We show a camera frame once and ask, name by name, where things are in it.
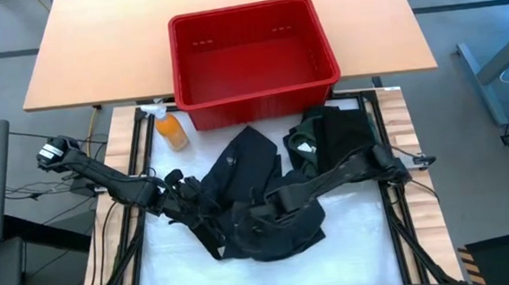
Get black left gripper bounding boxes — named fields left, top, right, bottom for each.
left=161, top=165, right=226, bottom=264

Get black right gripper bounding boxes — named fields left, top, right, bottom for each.
left=231, top=198, right=289, bottom=246

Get dark grey garment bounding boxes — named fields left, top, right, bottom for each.
left=194, top=119, right=331, bottom=267

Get green polo shirt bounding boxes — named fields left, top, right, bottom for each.
left=281, top=114, right=330, bottom=181

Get black garment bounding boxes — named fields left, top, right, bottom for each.
left=303, top=101, right=382, bottom=177

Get red plastic laundry bin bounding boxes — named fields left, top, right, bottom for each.
left=166, top=0, right=346, bottom=134

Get orange spray bottle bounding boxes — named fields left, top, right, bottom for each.
left=139, top=101, right=191, bottom=155

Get tan wooden desk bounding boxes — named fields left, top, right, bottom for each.
left=14, top=0, right=439, bottom=114

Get grey metal table stand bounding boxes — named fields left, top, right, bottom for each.
left=454, top=20, right=509, bottom=130

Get black cable bundle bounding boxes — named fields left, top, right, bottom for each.
left=387, top=209, right=457, bottom=285
left=78, top=199, right=151, bottom=285

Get yellow cable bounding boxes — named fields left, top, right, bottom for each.
left=82, top=106, right=102, bottom=159

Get black floor cables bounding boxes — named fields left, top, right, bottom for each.
left=0, top=124, right=112, bottom=203

